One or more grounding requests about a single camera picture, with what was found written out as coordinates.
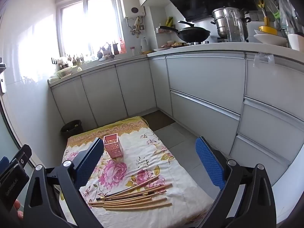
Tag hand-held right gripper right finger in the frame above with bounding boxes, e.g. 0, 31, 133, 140
195, 136, 277, 228

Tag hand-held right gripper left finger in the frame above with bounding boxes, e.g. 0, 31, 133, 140
24, 137, 105, 228

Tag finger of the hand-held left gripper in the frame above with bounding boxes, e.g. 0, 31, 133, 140
0, 156, 10, 171
9, 144, 32, 171

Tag pink perforated utensil holder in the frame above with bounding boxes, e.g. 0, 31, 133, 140
104, 134, 124, 159

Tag pile of wooden chopsticks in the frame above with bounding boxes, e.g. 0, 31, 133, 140
87, 176, 173, 211

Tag person's left hand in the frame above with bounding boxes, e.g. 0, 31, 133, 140
13, 199, 24, 220

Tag black trash bin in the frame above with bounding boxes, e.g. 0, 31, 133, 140
60, 120, 83, 139

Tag floral blanket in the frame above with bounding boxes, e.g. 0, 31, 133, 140
59, 116, 214, 228

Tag brown floor mat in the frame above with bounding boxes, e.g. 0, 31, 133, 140
142, 110, 176, 131

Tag white kitchen base cabinets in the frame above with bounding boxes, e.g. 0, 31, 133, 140
49, 43, 304, 186

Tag cluster of condiment bottles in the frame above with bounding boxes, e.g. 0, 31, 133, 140
97, 41, 119, 59

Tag black wok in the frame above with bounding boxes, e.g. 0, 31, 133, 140
159, 20, 211, 43

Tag white electric kettle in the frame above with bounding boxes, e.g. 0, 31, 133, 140
140, 37, 150, 53

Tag white shallow bowl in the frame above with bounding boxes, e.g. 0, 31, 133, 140
254, 30, 289, 47

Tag clear glass jug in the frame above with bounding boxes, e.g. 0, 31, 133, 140
224, 8, 246, 43

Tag kitchen window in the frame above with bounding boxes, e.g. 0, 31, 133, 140
57, 0, 124, 57

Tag steel steamer pot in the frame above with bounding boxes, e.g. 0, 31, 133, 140
211, 7, 252, 40

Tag yellow bowl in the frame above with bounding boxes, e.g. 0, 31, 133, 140
258, 26, 278, 36

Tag white cup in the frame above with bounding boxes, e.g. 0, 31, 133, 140
287, 34, 304, 51

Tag green plastic utensil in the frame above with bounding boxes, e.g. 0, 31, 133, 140
268, 5, 282, 22

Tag white water heater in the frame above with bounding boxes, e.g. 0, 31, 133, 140
119, 0, 146, 19

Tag clear plastic bag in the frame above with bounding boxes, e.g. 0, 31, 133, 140
278, 0, 297, 31

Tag grey door handle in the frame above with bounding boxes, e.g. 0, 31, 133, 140
0, 57, 7, 94

